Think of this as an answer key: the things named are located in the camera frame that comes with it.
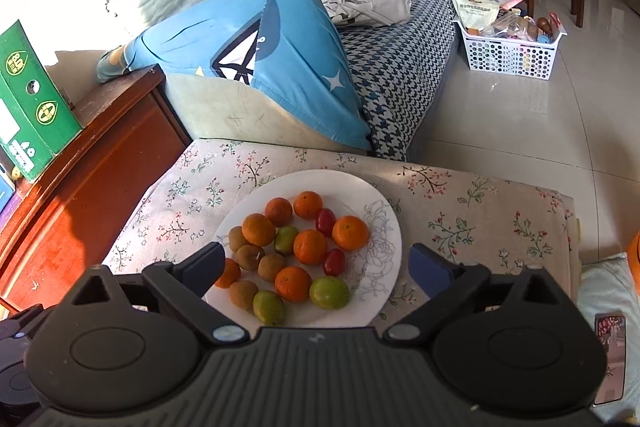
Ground red wooden cabinet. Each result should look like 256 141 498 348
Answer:
1 66 191 315

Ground red cherry tomato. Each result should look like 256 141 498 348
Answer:
316 208 336 237
323 248 346 277

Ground blue cardboard box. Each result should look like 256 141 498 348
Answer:
0 168 15 211

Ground large green fruit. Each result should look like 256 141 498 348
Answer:
309 277 350 310

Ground green cardboard box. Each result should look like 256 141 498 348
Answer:
1 22 81 182

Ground tangerine top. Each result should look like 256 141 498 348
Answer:
293 191 323 221

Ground tangerine with stem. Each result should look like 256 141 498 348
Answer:
215 258 242 289

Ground large orange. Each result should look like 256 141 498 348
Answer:
293 230 329 265

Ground lone small tangerine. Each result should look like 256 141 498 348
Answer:
273 265 312 303

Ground houndstooth sofa cover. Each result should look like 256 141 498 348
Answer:
340 0 459 160

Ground red cherry tomato front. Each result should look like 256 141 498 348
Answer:
316 208 336 237

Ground small green fruit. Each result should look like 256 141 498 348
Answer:
253 291 286 326

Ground white perforated basket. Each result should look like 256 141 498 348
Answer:
452 13 567 80

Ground brown kiwi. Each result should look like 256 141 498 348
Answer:
234 244 265 272
229 280 259 312
228 227 248 253
257 254 286 283

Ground smartphone with floral case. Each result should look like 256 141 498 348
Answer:
594 312 626 405

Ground white floral plate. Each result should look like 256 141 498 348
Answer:
204 170 402 332

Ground white garment on sofa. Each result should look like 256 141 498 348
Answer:
320 0 411 27

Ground pale cushion lower right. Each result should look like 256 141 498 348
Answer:
577 253 639 421

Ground orange plastic bag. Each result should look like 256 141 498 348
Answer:
627 232 640 295

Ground pale green sofa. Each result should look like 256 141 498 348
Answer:
164 72 366 155

